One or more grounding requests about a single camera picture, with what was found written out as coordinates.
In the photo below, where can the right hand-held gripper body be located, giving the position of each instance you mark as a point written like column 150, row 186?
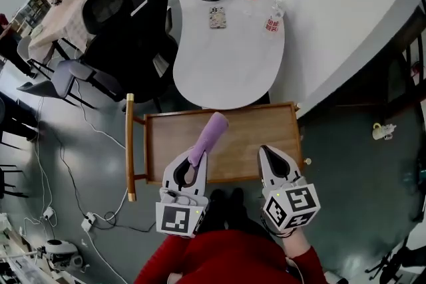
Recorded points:
column 299, row 201

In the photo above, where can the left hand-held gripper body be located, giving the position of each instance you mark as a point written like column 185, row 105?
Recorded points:
column 174, row 219

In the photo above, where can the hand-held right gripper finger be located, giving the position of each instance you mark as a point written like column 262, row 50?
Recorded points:
column 263, row 169
column 289, row 169

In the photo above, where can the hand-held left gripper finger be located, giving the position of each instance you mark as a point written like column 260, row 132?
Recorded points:
column 169, row 176
column 202, row 179

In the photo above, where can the purple cloth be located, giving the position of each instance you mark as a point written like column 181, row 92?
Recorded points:
column 211, row 133

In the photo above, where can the person's right forearm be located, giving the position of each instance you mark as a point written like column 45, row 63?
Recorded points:
column 298, row 244

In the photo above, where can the person's left forearm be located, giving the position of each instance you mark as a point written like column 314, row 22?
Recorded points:
column 156, row 262

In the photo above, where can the table with white patterned tablecloth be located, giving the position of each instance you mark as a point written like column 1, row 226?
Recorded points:
column 63, row 23

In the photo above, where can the person's legs black trousers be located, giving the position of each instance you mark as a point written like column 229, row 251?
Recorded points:
column 229, row 209

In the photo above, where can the person's red sweater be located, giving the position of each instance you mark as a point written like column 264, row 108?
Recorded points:
column 233, row 256

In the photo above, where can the white power strip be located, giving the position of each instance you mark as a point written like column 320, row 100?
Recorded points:
column 48, row 213
column 88, row 222

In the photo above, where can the yellow cup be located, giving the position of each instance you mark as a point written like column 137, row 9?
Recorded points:
column 377, row 133

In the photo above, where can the white curved table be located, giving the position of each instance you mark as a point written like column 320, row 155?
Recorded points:
column 226, row 66

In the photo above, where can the black chair base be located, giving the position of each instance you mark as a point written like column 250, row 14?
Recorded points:
column 392, row 262

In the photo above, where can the white round device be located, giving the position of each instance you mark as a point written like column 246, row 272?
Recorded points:
column 60, row 247

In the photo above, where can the teal black device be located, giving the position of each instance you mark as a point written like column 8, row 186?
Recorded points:
column 422, row 173

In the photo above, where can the black mesh office chair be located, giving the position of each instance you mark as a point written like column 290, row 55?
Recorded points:
column 133, row 43

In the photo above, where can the clear bottle red white label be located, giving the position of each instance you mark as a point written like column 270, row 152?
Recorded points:
column 272, row 25

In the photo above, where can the gray padded chair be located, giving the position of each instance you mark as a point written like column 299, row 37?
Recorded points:
column 66, row 73

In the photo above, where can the patterned phone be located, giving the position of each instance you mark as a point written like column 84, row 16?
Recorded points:
column 218, row 17

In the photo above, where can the red fire extinguisher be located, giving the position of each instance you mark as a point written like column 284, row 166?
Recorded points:
column 415, row 70

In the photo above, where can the white cluttered workbench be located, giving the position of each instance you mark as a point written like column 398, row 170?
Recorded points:
column 13, row 262

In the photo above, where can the wooden staircase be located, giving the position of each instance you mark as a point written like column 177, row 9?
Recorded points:
column 409, row 50

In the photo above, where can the light gray chair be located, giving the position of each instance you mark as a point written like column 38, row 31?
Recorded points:
column 23, row 46

